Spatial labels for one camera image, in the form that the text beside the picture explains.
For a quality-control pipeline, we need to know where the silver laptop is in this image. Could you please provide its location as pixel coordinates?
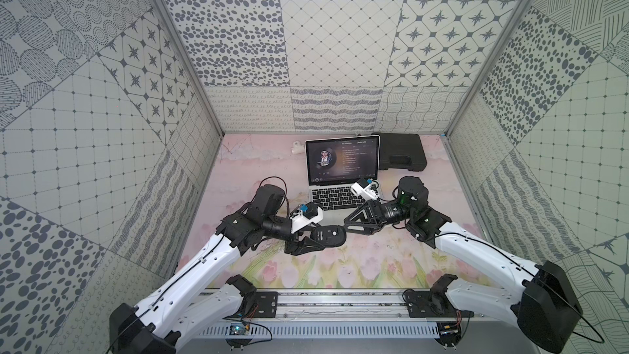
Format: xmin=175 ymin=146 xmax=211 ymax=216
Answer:
xmin=305 ymin=135 xmax=380 ymax=226

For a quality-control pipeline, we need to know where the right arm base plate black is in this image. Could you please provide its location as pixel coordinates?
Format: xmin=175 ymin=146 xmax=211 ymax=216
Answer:
xmin=401 ymin=288 xmax=474 ymax=319

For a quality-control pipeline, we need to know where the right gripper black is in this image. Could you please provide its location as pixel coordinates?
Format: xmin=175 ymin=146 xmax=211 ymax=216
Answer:
xmin=341 ymin=200 xmax=414 ymax=236

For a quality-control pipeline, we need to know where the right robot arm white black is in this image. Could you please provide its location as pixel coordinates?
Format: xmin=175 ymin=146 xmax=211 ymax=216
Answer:
xmin=344 ymin=176 xmax=585 ymax=353

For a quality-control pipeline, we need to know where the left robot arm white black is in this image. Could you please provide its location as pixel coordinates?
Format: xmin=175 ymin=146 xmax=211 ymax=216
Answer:
xmin=107 ymin=185 xmax=347 ymax=353

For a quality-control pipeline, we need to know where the aluminium mounting rail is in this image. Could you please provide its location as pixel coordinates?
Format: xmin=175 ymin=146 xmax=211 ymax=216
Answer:
xmin=191 ymin=288 xmax=522 ymax=323

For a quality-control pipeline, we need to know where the black plastic tool case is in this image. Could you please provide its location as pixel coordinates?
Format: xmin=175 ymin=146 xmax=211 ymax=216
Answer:
xmin=374 ymin=133 xmax=428 ymax=172

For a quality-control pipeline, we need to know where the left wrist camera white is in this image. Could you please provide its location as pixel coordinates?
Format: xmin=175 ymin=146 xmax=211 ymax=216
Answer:
xmin=289 ymin=203 xmax=324 ymax=234

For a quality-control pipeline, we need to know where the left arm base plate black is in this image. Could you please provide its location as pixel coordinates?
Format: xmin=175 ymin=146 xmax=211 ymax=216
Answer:
xmin=229 ymin=291 xmax=278 ymax=320

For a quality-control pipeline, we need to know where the black wireless mouse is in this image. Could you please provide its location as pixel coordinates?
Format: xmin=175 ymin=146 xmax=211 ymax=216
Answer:
xmin=313 ymin=226 xmax=347 ymax=247

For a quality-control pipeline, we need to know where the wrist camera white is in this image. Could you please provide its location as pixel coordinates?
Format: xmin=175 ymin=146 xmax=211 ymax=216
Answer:
xmin=289 ymin=203 xmax=324 ymax=234
xmin=351 ymin=179 xmax=379 ymax=201

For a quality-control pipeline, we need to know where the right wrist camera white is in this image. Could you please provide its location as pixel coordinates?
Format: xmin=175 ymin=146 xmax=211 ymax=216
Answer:
xmin=351 ymin=179 xmax=379 ymax=201

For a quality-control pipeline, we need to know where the small white clip object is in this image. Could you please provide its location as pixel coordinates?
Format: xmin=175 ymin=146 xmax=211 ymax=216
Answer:
xmin=291 ymin=141 xmax=305 ymax=155

